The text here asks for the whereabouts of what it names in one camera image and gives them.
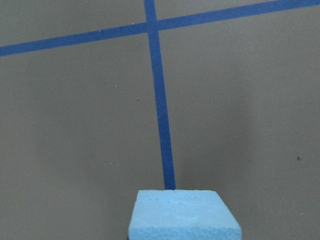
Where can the light blue foam block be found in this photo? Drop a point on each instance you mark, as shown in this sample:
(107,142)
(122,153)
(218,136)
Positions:
(182,215)

